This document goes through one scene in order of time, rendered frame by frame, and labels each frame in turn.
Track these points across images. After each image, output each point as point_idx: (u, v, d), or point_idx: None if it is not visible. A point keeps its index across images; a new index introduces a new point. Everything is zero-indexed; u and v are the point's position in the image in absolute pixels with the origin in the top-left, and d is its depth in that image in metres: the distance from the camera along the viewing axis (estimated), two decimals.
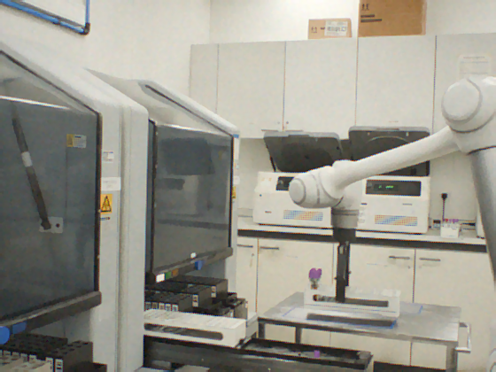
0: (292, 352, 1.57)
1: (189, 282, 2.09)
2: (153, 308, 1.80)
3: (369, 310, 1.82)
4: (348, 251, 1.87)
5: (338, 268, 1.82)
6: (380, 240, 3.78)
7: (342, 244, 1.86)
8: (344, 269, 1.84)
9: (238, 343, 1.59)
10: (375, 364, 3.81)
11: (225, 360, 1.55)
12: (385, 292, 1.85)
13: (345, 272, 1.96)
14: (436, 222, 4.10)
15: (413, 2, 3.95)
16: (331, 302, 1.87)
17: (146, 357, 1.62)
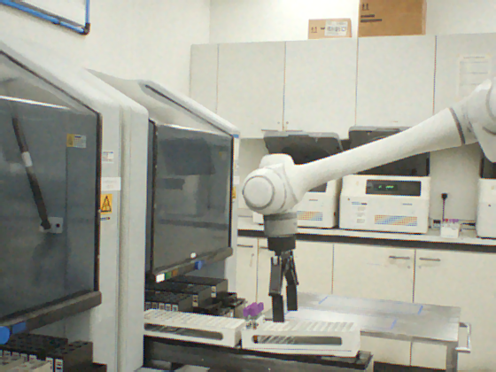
0: None
1: (189, 282, 2.09)
2: (153, 308, 1.80)
3: (319, 350, 1.48)
4: (287, 263, 1.53)
5: (272, 282, 1.48)
6: (380, 240, 3.78)
7: (278, 256, 1.53)
8: (281, 283, 1.50)
9: (238, 343, 1.59)
10: (375, 364, 3.81)
11: (225, 360, 1.55)
12: (339, 327, 1.51)
13: (293, 283, 1.64)
14: (436, 222, 4.10)
15: (413, 2, 3.95)
16: (275, 343, 1.54)
17: (146, 357, 1.62)
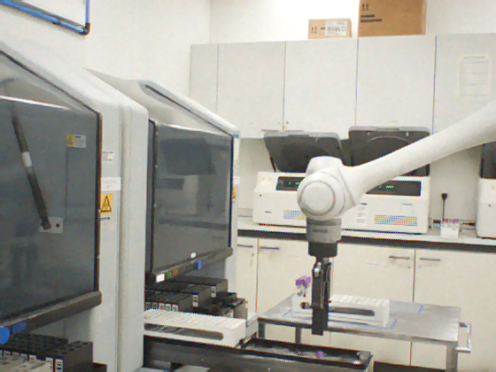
0: (292, 352, 1.57)
1: (189, 282, 2.09)
2: (153, 308, 1.80)
3: (355, 319, 1.82)
4: None
5: (328, 287, 1.57)
6: (380, 240, 3.78)
7: None
8: None
9: (238, 343, 1.59)
10: (375, 364, 3.81)
11: (225, 360, 1.55)
12: (373, 302, 1.84)
13: (315, 308, 1.47)
14: (436, 222, 4.10)
15: (413, 2, 3.95)
16: None
17: (146, 357, 1.62)
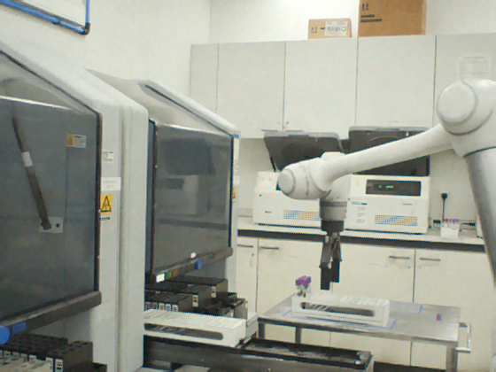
0: (292, 352, 1.57)
1: (189, 282, 2.09)
2: (153, 308, 1.80)
3: (355, 319, 1.82)
4: (335, 243, 1.87)
5: (322, 257, 1.81)
6: (380, 240, 3.78)
7: (329, 236, 1.86)
8: (329, 259, 1.83)
9: (238, 343, 1.59)
10: (375, 364, 3.81)
11: (225, 360, 1.55)
12: (373, 302, 1.84)
13: (337, 260, 1.98)
14: (436, 222, 4.10)
15: (413, 2, 3.95)
16: (319, 310, 1.88)
17: (146, 357, 1.62)
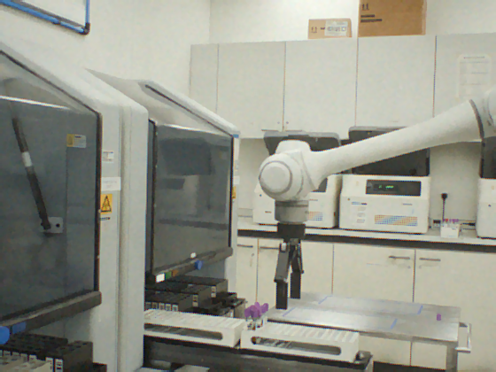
0: None
1: (189, 282, 2.09)
2: (153, 308, 1.80)
3: (317, 358, 1.49)
4: (294, 251, 1.53)
5: (278, 268, 1.47)
6: (380, 240, 3.78)
7: (287, 243, 1.52)
8: (287, 270, 1.49)
9: (238, 343, 1.59)
10: (375, 364, 3.81)
11: (225, 360, 1.55)
12: (339, 337, 1.51)
13: (298, 272, 1.64)
14: (436, 222, 4.10)
15: (413, 2, 3.95)
16: (274, 345, 1.54)
17: (146, 357, 1.62)
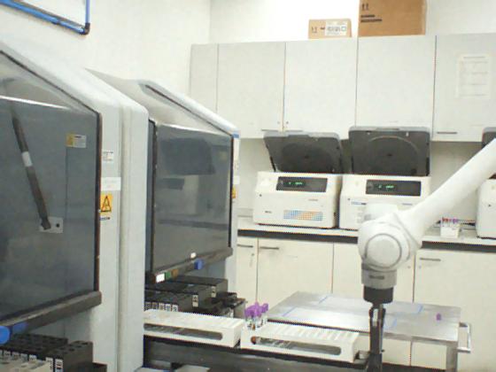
0: None
1: (189, 282, 2.09)
2: (153, 308, 1.80)
3: (317, 358, 1.49)
4: None
5: None
6: None
7: None
8: None
9: (237, 343, 1.59)
10: None
11: (224, 360, 1.55)
12: (338, 337, 1.51)
13: (374, 353, 1.47)
14: (436, 222, 4.10)
15: (413, 2, 3.95)
16: (274, 345, 1.54)
17: (146, 357, 1.62)
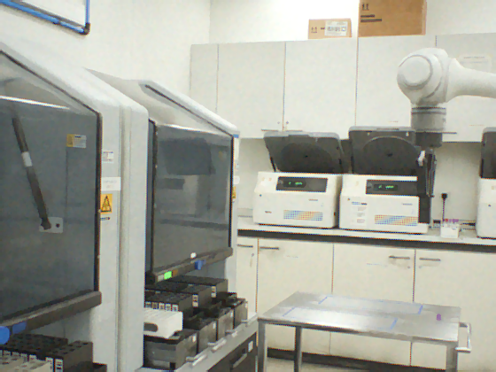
0: None
1: (189, 282, 2.09)
2: (153, 308, 1.80)
3: None
4: (431, 161, 1.51)
5: (419, 183, 1.50)
6: (380, 240, 3.78)
7: (422, 151, 1.50)
8: (428, 185, 1.52)
9: None
10: (375, 364, 3.81)
11: None
12: (160, 315, 1.67)
13: (428, 196, 1.56)
14: (436, 222, 4.10)
15: (413, 2, 3.95)
16: None
17: None
